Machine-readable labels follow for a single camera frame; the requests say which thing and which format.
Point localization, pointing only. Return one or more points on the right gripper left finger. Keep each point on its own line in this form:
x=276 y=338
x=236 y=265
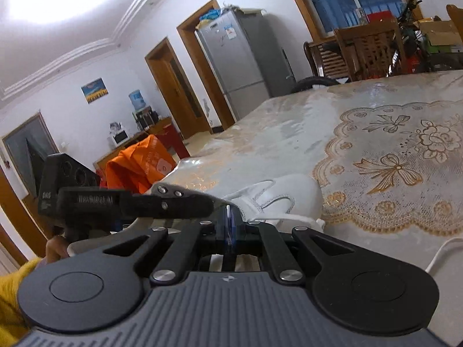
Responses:
x=197 y=239

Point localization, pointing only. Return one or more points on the wooden chair by wall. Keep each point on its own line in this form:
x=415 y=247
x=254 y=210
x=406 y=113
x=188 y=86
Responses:
x=456 y=15

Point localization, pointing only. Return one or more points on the red wooden chair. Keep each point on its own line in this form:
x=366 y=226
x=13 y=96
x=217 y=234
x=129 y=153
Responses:
x=178 y=148

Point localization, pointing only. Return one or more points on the blue water dispenser bottle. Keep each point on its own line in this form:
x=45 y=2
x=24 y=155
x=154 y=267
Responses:
x=137 y=100

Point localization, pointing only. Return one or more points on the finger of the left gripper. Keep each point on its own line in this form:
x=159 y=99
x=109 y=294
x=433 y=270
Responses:
x=165 y=201

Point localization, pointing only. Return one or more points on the cream shoelace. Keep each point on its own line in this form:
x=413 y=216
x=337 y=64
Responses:
x=440 y=251

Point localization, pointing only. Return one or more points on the wooden sideboard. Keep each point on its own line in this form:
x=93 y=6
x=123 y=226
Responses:
x=134 y=140

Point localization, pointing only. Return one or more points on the person's left hand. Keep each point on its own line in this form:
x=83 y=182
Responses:
x=56 y=249

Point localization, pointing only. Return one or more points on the white microwave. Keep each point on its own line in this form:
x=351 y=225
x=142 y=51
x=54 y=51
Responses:
x=116 y=139

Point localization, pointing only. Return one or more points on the black bicycle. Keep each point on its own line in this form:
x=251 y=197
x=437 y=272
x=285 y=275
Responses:
x=421 y=58

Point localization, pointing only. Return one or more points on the yellow sleeve forearm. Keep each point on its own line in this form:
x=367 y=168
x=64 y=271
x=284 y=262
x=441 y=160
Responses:
x=12 y=323

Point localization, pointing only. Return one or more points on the wooden bench chair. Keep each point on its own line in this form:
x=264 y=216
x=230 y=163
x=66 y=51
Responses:
x=326 y=60

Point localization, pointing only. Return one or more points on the orange bag on chair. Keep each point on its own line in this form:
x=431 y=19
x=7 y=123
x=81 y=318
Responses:
x=139 y=166

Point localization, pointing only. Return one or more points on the wooden dining chair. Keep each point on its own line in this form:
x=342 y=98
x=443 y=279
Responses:
x=373 y=50

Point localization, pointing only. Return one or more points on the white black-striped sneaker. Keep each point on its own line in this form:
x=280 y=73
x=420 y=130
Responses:
x=285 y=202

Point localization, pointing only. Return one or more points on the silver refrigerator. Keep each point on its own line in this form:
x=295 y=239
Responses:
x=246 y=59

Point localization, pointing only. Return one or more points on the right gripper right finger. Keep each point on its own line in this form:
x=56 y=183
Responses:
x=263 y=241

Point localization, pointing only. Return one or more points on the framed landscape picture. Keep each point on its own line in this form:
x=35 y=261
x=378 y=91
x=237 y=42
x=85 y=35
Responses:
x=94 y=90

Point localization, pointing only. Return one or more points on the cardboard box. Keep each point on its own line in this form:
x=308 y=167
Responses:
x=440 y=32

